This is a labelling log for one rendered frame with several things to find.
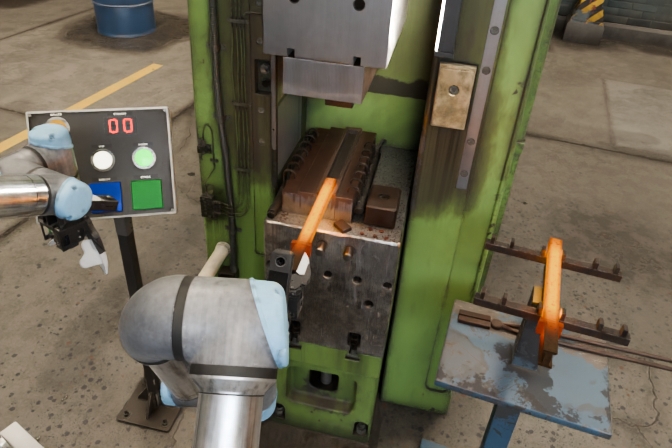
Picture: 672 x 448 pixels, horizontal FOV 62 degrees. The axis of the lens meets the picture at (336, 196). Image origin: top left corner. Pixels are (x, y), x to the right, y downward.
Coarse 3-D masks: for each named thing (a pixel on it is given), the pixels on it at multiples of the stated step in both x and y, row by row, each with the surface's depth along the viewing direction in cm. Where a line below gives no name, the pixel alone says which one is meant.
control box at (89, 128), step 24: (48, 120) 139; (72, 120) 140; (96, 120) 141; (120, 120) 142; (144, 120) 144; (168, 120) 145; (96, 144) 142; (120, 144) 143; (144, 144) 144; (168, 144) 146; (96, 168) 142; (120, 168) 143; (144, 168) 144; (168, 168) 146; (168, 192) 146; (96, 216) 143; (120, 216) 144
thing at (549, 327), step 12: (552, 240) 137; (552, 252) 133; (552, 264) 129; (552, 276) 125; (552, 288) 122; (552, 300) 119; (552, 312) 116; (540, 324) 113; (552, 324) 111; (540, 336) 114; (552, 336) 108; (540, 348) 111; (552, 348) 106; (540, 360) 108
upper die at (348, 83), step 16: (288, 64) 135; (304, 64) 134; (320, 64) 133; (336, 64) 132; (288, 80) 137; (304, 80) 136; (320, 80) 135; (336, 80) 134; (352, 80) 133; (368, 80) 142; (320, 96) 137; (336, 96) 136; (352, 96) 135
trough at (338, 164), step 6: (348, 132) 186; (354, 132) 185; (348, 138) 183; (354, 138) 183; (342, 144) 177; (348, 144) 179; (342, 150) 176; (348, 150) 176; (336, 156) 170; (342, 156) 172; (336, 162) 169; (342, 162) 169; (336, 168) 166; (342, 168) 166; (330, 174) 163; (336, 174) 163; (336, 180) 160
